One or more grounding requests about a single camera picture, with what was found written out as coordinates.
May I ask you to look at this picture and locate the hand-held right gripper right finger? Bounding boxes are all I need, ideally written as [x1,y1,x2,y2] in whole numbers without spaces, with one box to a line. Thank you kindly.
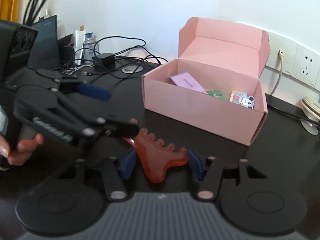
[187,150,269,202]

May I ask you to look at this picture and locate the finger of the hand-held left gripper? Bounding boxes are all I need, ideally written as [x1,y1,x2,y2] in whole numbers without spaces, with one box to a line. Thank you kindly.
[47,90,140,153]
[50,79,112,102]

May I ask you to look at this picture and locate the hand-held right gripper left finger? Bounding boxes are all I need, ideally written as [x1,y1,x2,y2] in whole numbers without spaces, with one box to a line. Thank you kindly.
[57,150,137,202]

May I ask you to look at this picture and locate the red comb-shaped scraper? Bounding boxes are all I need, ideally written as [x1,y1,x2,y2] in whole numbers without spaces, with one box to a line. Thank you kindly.
[124,128,189,183]

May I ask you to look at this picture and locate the pink cardboard box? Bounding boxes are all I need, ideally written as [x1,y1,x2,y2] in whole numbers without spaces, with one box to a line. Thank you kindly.
[141,17,272,147]

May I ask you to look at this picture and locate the black desktop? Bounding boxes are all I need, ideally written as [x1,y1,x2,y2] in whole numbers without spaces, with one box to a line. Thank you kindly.
[0,55,320,240]

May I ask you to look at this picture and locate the person's left hand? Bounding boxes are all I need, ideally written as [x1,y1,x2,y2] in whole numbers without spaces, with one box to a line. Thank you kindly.
[0,132,44,167]

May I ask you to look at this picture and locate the small screen device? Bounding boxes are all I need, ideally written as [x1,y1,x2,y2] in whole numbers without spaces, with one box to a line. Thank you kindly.
[26,15,62,70]

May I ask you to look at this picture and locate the black power adapter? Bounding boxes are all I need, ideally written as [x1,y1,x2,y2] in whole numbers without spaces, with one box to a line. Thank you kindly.
[92,52,116,75]

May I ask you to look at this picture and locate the orange curtain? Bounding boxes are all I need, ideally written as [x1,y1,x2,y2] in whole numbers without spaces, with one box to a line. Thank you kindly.
[0,0,25,22]

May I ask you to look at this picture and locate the clear water bottle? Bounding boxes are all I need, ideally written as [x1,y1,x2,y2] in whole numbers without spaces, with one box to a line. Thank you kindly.
[84,32,97,60]

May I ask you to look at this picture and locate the round grey metal disc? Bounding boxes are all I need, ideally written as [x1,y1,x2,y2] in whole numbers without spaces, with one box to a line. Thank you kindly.
[121,65,144,74]
[300,119,319,135]

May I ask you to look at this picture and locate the tall white squeeze tube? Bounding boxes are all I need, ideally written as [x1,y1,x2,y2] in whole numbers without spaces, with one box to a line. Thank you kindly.
[74,25,85,65]

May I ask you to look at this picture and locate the green sticker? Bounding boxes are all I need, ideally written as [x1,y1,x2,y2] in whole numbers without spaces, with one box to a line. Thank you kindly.
[202,89,229,100]

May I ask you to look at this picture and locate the cartoon dog sticker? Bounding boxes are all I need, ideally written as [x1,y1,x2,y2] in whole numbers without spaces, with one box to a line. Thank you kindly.
[229,91,257,110]

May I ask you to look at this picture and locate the snack packets inside box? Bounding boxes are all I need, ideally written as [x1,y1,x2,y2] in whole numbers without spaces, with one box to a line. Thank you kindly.
[169,72,205,93]

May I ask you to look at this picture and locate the cream collapsible cup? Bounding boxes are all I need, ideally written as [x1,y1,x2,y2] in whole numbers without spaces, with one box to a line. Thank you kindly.
[300,96,320,120]

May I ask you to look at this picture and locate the white power socket plate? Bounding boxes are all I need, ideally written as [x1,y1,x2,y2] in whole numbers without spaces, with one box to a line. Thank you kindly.
[290,44,320,88]

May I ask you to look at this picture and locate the black coiled cable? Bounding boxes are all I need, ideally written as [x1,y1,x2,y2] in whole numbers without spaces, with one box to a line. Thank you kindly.
[24,0,50,25]

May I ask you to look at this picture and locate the thin black cable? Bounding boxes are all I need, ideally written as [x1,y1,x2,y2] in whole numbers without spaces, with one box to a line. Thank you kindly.
[60,36,168,80]

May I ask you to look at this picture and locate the thick black power cable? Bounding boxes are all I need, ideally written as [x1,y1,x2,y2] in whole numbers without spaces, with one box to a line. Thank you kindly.
[265,94,320,125]

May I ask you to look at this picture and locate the white network cable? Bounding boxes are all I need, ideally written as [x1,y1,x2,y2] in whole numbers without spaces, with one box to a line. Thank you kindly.
[270,50,285,97]

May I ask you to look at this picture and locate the white network wall plate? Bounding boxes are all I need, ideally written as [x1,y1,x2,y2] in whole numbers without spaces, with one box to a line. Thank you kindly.
[265,31,299,77]

